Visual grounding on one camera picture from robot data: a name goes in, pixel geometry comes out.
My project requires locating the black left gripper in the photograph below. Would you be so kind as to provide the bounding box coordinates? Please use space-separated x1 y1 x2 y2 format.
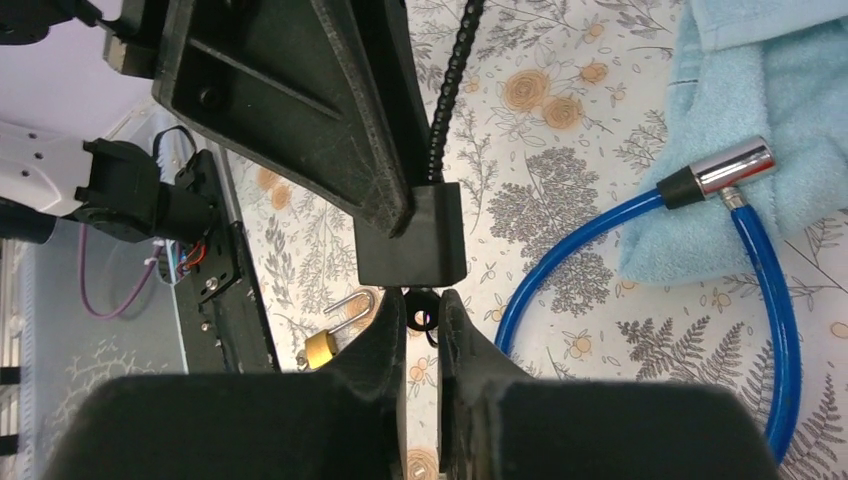
0 0 432 240

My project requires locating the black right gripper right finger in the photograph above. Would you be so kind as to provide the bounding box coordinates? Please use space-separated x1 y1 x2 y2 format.
438 289 778 479

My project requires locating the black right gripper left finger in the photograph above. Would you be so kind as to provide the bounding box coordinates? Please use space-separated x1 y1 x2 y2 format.
44 288 405 479

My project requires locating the small black cable connector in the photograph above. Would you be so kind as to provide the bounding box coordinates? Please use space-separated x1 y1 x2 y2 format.
354 1 485 288

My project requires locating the blue cable lock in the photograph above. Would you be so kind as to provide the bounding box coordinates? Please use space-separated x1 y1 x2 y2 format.
493 135 803 465

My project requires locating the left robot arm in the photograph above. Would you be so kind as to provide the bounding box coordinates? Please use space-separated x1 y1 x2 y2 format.
1 1 430 246

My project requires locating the brass padlock with key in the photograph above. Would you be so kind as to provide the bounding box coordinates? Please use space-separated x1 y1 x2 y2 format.
296 288 377 371

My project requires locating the light blue towel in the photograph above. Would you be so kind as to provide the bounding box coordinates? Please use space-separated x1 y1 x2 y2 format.
618 1 847 285

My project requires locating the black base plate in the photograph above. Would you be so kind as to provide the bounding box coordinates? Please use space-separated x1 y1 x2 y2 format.
174 149 280 374

